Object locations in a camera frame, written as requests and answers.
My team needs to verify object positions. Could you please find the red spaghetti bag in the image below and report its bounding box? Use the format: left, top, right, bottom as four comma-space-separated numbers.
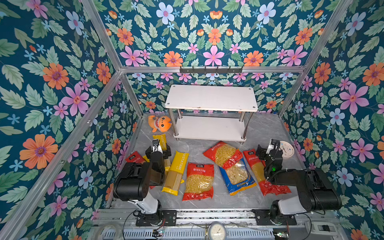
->
126, 151, 156, 190
242, 149, 292, 197

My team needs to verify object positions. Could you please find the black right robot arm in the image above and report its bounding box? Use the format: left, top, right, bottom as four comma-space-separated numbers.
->
256, 139, 342, 225

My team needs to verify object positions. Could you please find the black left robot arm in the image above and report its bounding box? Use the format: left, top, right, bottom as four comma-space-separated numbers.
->
113, 139, 172, 215

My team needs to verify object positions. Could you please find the blue pasta bag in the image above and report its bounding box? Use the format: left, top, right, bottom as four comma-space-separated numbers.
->
220, 159, 257, 196

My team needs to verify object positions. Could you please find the white two-tier shelf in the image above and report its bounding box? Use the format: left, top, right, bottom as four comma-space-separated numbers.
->
165, 85, 258, 143

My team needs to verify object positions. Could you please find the round white clock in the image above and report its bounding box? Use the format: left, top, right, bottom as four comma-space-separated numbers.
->
279, 141, 295, 160

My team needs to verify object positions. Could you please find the yellow spaghetti box back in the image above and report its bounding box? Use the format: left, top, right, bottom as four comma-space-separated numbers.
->
153, 134, 172, 172

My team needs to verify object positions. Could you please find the yellow spaghetti box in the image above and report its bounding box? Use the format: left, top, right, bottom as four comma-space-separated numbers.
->
153, 134, 172, 172
162, 151, 189, 196

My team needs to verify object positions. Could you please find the orange plush toy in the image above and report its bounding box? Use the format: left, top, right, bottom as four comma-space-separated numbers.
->
148, 115, 172, 133

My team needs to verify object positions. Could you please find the yellow spaghetti box front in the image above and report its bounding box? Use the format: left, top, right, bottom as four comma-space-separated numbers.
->
162, 151, 189, 196

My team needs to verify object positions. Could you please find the red macaroni bag upper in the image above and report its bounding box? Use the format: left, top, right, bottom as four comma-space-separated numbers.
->
203, 141, 243, 170

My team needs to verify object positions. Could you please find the red macaroni bag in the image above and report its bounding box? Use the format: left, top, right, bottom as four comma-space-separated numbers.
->
182, 163, 215, 201
203, 141, 243, 170

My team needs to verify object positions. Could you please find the red macaroni bag front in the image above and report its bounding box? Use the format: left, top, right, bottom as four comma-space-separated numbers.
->
182, 163, 215, 201

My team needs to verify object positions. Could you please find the grey control box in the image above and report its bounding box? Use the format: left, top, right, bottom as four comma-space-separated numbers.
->
305, 221, 338, 237

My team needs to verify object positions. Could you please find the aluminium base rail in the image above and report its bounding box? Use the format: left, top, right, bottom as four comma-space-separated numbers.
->
88, 209, 348, 240

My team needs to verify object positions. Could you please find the round gauge front rail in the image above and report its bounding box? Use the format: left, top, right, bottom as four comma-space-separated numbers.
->
208, 222, 227, 240

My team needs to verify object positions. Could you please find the black hook rail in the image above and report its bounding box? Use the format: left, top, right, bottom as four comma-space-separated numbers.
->
179, 66, 243, 75

